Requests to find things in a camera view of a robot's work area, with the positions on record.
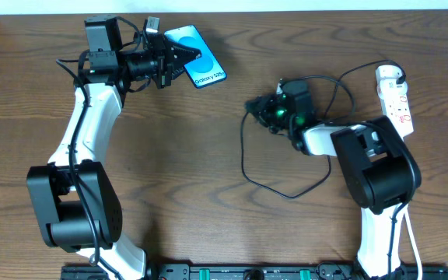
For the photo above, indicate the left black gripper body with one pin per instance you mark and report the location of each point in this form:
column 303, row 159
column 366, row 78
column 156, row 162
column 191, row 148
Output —
column 163, row 62

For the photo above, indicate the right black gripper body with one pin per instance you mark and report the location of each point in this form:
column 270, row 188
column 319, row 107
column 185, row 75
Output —
column 265, row 110

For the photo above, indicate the blue Samsung Galaxy smartphone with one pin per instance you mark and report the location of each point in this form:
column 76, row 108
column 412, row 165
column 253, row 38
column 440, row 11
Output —
column 205, row 70

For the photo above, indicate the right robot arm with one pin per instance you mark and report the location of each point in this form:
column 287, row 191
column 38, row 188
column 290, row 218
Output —
column 379, row 171

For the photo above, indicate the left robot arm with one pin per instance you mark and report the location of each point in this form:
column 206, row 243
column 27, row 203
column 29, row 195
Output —
column 73, row 199

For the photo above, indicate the white USB charger plug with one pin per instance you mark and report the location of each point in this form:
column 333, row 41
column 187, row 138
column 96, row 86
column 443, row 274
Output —
column 390, row 81

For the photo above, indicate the white power strip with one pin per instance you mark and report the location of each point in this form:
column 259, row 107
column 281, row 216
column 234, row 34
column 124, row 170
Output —
column 394, row 103

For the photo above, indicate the black mounting rail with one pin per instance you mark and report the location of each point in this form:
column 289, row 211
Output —
column 326, row 270

